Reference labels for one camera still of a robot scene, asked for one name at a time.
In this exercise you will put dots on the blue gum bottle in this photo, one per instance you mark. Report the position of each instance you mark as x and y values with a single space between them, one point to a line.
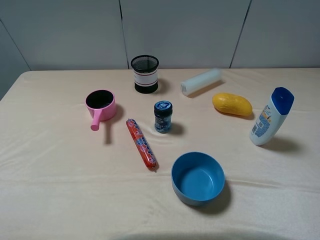
163 111

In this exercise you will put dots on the red sausage in wrapper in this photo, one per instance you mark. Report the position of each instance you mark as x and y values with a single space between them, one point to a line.
142 145

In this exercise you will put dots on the translucent white cylinder tube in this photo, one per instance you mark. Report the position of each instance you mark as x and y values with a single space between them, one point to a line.
200 81

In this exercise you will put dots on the black mesh pen holder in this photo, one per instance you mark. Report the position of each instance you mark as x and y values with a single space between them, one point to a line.
145 72

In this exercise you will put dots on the yellow mango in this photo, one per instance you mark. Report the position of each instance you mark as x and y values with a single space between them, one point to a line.
229 103

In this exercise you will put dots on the blue plastic bowl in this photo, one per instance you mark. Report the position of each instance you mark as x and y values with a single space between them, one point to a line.
197 178

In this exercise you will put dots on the white bottle blue cap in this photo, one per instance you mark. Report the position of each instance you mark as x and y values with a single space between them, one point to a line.
272 116

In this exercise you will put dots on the pink saucepan with handle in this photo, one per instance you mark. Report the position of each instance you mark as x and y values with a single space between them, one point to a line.
101 105

